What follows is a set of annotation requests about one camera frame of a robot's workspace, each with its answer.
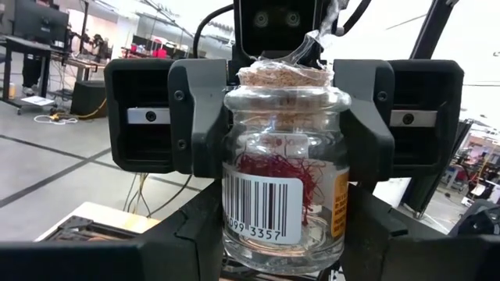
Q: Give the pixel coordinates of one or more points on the black floor box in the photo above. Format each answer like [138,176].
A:
[88,99]

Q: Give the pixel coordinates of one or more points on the black desk monitor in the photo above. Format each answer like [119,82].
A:
[39,23]

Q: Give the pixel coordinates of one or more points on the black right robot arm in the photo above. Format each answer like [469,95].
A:
[429,27]

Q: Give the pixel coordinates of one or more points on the small glass saffron jar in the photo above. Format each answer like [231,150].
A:
[273,129]

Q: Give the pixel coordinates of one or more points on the black table frame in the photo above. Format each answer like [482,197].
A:
[78,226]

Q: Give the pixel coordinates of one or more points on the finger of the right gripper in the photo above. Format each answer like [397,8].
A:
[203,117]
[369,129]

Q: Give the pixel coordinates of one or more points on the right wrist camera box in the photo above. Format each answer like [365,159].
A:
[273,35]

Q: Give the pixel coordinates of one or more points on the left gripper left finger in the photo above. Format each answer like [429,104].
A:
[117,261]

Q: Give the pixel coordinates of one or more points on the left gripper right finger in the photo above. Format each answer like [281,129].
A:
[410,261]

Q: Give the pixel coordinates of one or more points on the dark office desk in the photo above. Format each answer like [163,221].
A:
[23,45]

